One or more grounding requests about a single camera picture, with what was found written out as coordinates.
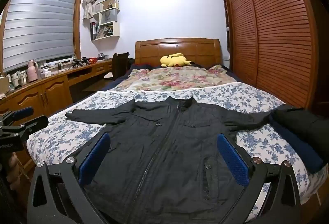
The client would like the row of books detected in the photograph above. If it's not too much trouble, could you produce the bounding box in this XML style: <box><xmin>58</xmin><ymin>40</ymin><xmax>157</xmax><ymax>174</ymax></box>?
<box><xmin>91</xmin><ymin>22</ymin><xmax>114</xmax><ymax>40</ymax></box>

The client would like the plain cardboard box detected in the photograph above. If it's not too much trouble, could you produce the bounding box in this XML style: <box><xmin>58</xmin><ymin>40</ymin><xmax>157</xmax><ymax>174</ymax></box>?
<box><xmin>0</xmin><ymin>76</ymin><xmax>11</xmax><ymax>95</ymax></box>

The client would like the black zip jacket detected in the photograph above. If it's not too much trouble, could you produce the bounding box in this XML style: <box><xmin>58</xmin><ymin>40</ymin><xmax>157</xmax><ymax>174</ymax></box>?
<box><xmin>65</xmin><ymin>97</ymin><xmax>277</xmax><ymax>224</ymax></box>

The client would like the folded navy garment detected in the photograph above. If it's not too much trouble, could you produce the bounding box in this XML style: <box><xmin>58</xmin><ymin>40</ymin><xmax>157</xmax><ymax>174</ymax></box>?
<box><xmin>269</xmin><ymin>113</ymin><xmax>324</xmax><ymax>173</ymax></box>

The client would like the wooden desk cabinet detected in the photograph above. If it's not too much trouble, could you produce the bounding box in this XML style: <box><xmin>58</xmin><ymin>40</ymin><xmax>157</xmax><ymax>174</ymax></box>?
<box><xmin>0</xmin><ymin>58</ymin><xmax>115</xmax><ymax>165</ymax></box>

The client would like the grey window blind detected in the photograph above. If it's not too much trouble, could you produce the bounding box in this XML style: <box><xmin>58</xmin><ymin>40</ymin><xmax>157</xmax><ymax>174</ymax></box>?
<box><xmin>2</xmin><ymin>0</ymin><xmax>79</xmax><ymax>73</ymax></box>

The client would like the pink thermos jug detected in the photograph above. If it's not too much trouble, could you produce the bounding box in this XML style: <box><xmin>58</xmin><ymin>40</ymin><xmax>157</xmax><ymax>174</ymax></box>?
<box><xmin>27</xmin><ymin>60</ymin><xmax>39</xmax><ymax>83</ymax></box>

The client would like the dark chair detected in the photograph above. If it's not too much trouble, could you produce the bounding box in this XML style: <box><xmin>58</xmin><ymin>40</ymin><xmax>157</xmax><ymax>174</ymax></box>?
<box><xmin>112</xmin><ymin>52</ymin><xmax>130</xmax><ymax>81</ymax></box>

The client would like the black device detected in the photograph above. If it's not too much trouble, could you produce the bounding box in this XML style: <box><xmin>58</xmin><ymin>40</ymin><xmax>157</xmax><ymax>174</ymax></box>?
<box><xmin>73</xmin><ymin>58</ymin><xmax>89</xmax><ymax>68</ymax></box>

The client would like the group of white bottles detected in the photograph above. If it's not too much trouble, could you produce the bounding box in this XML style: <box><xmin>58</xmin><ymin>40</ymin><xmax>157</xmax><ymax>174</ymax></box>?
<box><xmin>9</xmin><ymin>70</ymin><xmax>28</xmax><ymax>89</ymax></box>

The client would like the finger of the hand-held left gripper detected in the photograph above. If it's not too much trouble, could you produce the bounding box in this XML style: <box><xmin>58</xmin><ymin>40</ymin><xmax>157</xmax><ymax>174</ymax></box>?
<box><xmin>8</xmin><ymin>106</ymin><xmax>34</xmax><ymax>122</ymax></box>
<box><xmin>13</xmin><ymin>115</ymin><xmax>49</xmax><ymax>135</ymax></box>

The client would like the wooden louvered wardrobe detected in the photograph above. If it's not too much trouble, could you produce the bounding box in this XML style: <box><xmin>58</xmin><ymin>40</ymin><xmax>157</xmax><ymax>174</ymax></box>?
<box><xmin>220</xmin><ymin>0</ymin><xmax>329</xmax><ymax>122</ymax></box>

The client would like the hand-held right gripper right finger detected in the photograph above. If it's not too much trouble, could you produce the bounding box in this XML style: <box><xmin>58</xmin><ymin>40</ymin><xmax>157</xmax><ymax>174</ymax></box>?
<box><xmin>217</xmin><ymin>133</ymin><xmax>302</xmax><ymax>224</ymax></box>

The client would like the person's left hand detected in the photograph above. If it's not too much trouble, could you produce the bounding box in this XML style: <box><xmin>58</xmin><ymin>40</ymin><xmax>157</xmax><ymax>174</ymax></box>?
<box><xmin>6</xmin><ymin>155</ymin><xmax>19</xmax><ymax>183</ymax></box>

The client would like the white tied curtain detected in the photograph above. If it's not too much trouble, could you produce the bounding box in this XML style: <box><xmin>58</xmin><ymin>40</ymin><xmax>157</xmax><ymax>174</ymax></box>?
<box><xmin>82</xmin><ymin>0</ymin><xmax>103</xmax><ymax>20</ymax></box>

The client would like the folded black garment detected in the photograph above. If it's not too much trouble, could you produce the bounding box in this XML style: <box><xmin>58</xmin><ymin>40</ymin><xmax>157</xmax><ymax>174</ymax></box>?
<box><xmin>272</xmin><ymin>108</ymin><xmax>329</xmax><ymax>152</ymax></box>

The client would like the wooden window frame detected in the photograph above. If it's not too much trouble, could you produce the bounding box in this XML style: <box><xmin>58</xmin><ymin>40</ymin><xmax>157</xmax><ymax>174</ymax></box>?
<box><xmin>0</xmin><ymin>0</ymin><xmax>84</xmax><ymax>74</ymax></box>

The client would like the yellow plush toy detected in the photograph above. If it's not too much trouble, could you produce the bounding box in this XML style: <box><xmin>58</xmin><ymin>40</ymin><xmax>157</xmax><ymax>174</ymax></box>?
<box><xmin>160</xmin><ymin>53</ymin><xmax>194</xmax><ymax>68</ymax></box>

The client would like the white wall shelf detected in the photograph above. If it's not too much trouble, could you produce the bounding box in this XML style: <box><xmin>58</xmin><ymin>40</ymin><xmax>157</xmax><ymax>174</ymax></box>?
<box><xmin>90</xmin><ymin>0</ymin><xmax>121</xmax><ymax>41</ymax></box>

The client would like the blue floral bedsheet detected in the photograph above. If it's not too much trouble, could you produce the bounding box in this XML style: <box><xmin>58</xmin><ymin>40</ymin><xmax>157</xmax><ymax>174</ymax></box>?
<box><xmin>27</xmin><ymin>83</ymin><xmax>329</xmax><ymax>224</ymax></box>

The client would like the wooden bed headboard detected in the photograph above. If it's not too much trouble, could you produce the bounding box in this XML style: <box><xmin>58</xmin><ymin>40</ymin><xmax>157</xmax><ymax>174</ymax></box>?
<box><xmin>135</xmin><ymin>38</ymin><xmax>222</xmax><ymax>65</ymax></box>

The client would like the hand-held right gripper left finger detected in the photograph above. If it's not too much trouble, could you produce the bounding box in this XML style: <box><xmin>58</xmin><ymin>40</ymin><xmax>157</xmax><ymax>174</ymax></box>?
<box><xmin>27</xmin><ymin>133</ymin><xmax>111</xmax><ymax>224</ymax></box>

